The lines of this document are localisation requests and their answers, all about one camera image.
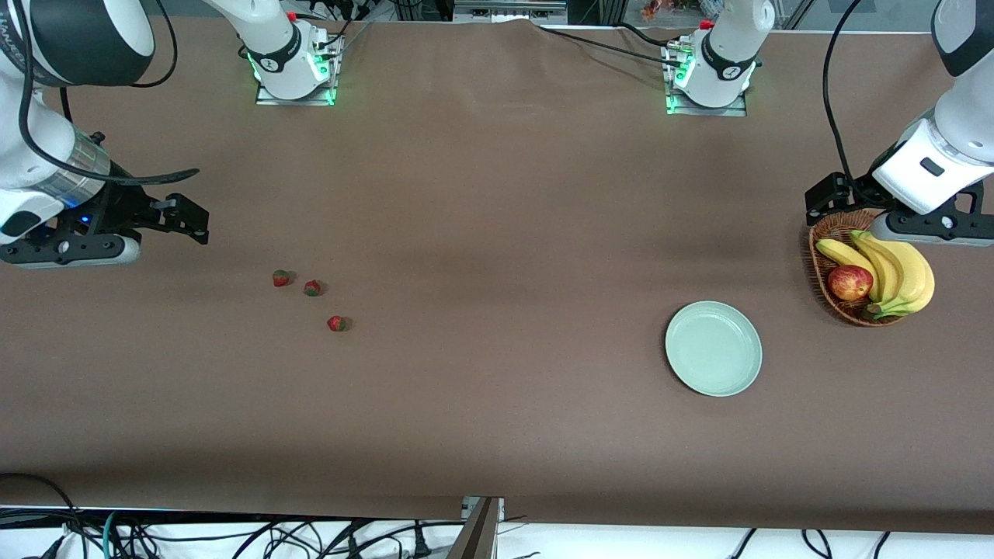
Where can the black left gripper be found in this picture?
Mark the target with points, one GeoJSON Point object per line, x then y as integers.
{"type": "Point", "coordinates": [853, 194]}

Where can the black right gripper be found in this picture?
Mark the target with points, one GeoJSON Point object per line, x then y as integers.
{"type": "Point", "coordinates": [128, 208]}

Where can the red toy strawberry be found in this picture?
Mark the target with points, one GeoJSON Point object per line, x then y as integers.
{"type": "Point", "coordinates": [280, 277]}
{"type": "Point", "coordinates": [312, 288]}
{"type": "Point", "coordinates": [337, 323]}

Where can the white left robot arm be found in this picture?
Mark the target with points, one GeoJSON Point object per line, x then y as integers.
{"type": "Point", "coordinates": [963, 140]}

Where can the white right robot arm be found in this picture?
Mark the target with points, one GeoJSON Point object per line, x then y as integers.
{"type": "Point", "coordinates": [12, 155]}

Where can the pale green round plate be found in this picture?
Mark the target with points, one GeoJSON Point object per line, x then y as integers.
{"type": "Point", "coordinates": [713, 349]}

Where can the small yellow banana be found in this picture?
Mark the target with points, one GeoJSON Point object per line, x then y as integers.
{"type": "Point", "coordinates": [842, 255]}

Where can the brown wicker basket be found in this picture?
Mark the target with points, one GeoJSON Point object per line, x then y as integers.
{"type": "Point", "coordinates": [821, 279]}

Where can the red apple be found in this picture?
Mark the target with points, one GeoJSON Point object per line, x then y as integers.
{"type": "Point", "coordinates": [850, 283]}

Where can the large yellow banana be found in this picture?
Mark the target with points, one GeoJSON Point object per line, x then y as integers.
{"type": "Point", "coordinates": [918, 281]}

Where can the table cover cloth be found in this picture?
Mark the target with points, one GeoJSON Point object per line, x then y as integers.
{"type": "Point", "coordinates": [497, 233]}

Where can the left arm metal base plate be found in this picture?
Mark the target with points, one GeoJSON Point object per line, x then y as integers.
{"type": "Point", "coordinates": [707, 112]}

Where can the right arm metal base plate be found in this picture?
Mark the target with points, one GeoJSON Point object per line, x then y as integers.
{"type": "Point", "coordinates": [295, 102]}

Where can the aluminium frame bar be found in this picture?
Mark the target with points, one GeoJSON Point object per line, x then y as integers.
{"type": "Point", "coordinates": [509, 9]}

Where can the brown wooden post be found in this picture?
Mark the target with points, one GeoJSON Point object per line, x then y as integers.
{"type": "Point", "coordinates": [475, 536]}

